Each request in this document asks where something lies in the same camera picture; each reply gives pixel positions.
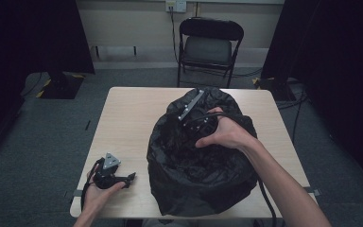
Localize black floor cables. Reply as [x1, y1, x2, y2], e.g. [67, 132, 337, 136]
[276, 79, 310, 145]

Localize hand-held gripper cable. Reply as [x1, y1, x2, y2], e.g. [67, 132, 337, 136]
[80, 156, 106, 213]
[182, 112, 278, 227]

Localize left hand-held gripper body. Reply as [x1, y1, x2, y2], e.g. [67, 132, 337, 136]
[92, 152, 122, 190]

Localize left hand-held gripper cable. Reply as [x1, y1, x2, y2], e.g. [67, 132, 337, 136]
[80, 156, 106, 213]

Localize right hand-held gripper cable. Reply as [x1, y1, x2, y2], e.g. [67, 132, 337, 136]
[182, 112, 278, 227]

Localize black plastic garbage bag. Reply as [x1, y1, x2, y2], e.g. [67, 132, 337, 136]
[146, 86, 260, 218]

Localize dark curtain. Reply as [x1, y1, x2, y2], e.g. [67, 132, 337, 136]
[0, 0, 95, 165]
[260, 0, 363, 192]

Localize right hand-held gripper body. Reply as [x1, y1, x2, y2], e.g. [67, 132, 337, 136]
[177, 89, 220, 142]

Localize person's right hand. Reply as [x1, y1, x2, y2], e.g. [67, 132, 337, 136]
[195, 106, 260, 153]

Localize black wall outlet cable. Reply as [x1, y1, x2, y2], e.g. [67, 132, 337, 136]
[168, 7, 180, 64]

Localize black folding chair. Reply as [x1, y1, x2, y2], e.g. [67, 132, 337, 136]
[176, 16, 245, 89]

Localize person's left hand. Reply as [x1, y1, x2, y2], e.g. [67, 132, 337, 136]
[83, 171, 127, 216]

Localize white wall outlet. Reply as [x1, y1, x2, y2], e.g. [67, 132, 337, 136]
[165, 0, 187, 13]

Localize black stand base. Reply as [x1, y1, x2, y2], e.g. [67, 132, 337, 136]
[252, 77, 298, 102]
[36, 71, 86, 100]

